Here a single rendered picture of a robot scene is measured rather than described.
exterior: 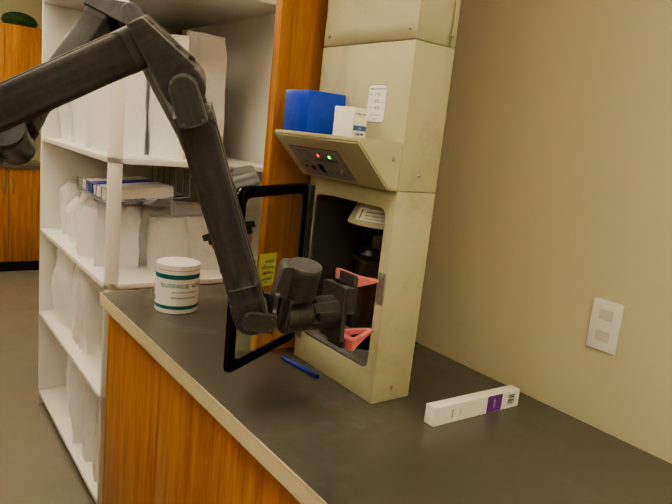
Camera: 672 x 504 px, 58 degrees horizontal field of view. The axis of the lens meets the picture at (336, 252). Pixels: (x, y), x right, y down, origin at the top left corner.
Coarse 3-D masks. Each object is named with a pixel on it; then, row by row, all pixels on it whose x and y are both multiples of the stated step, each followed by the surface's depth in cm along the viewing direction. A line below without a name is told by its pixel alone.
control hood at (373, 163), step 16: (288, 144) 139; (304, 144) 133; (320, 144) 128; (336, 144) 122; (352, 144) 118; (368, 144) 117; (384, 144) 119; (400, 144) 122; (352, 160) 123; (368, 160) 118; (384, 160) 120; (320, 176) 141; (368, 176) 123; (384, 176) 121
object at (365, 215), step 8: (360, 208) 138; (368, 208) 136; (376, 208) 135; (352, 216) 140; (360, 216) 137; (368, 216) 136; (376, 216) 135; (384, 216) 134; (360, 224) 136; (368, 224) 135; (376, 224) 134
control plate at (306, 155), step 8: (296, 152) 139; (304, 152) 136; (312, 152) 133; (320, 152) 130; (328, 152) 128; (336, 152) 125; (304, 160) 140; (312, 160) 137; (320, 160) 134; (328, 160) 131; (336, 160) 128; (312, 168) 140; (336, 168) 131; (344, 168) 128; (328, 176) 137; (336, 176) 134; (344, 176) 131; (352, 176) 129
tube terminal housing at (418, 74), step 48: (336, 48) 139; (384, 48) 126; (432, 48) 121; (432, 96) 124; (432, 144) 127; (336, 192) 141; (384, 192) 127; (432, 192) 130; (384, 240) 128; (384, 288) 128; (384, 336) 131; (384, 384) 134
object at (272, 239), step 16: (256, 208) 127; (272, 208) 133; (288, 208) 140; (256, 224) 128; (272, 224) 135; (288, 224) 141; (256, 240) 130; (272, 240) 136; (288, 240) 143; (256, 256) 131; (272, 256) 137; (288, 256) 144; (272, 272) 138; (240, 336) 130; (256, 336) 137; (272, 336) 144; (224, 352) 127; (240, 352) 132; (224, 368) 128
